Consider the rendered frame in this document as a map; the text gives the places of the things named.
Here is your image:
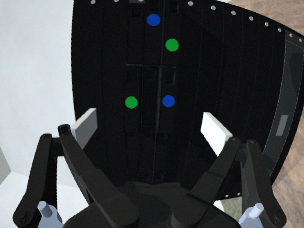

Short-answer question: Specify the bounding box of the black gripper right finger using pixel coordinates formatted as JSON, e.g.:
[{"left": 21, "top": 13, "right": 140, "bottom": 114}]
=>
[{"left": 171, "top": 112, "right": 287, "bottom": 228}]

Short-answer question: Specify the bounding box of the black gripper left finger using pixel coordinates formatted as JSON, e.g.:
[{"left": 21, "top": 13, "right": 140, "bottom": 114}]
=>
[{"left": 12, "top": 108, "right": 139, "bottom": 228}]

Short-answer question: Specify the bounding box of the black server rack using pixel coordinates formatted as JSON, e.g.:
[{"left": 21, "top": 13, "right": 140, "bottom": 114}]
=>
[{"left": 71, "top": 0, "right": 304, "bottom": 189}]

